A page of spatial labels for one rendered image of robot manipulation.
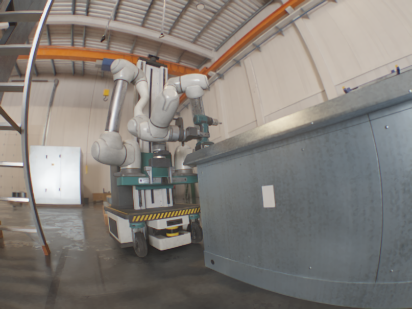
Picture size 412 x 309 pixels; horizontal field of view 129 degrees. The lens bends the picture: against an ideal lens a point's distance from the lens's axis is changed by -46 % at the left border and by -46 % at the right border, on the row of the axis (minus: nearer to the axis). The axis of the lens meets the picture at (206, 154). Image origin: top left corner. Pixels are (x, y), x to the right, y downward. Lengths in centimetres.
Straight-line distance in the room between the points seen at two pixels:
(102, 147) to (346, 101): 117
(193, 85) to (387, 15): 622
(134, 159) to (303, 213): 107
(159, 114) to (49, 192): 647
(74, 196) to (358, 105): 691
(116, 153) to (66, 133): 1079
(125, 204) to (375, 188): 160
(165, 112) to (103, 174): 1053
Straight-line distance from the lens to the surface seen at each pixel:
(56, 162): 706
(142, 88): 139
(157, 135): 88
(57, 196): 697
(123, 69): 135
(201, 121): 105
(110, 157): 118
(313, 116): 55
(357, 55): 604
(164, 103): 78
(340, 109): 53
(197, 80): 131
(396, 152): 56
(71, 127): 1200
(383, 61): 588
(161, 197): 163
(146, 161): 151
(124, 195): 162
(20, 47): 132
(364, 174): 56
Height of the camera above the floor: 46
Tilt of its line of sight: 11 degrees up
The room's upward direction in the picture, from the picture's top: 5 degrees counter-clockwise
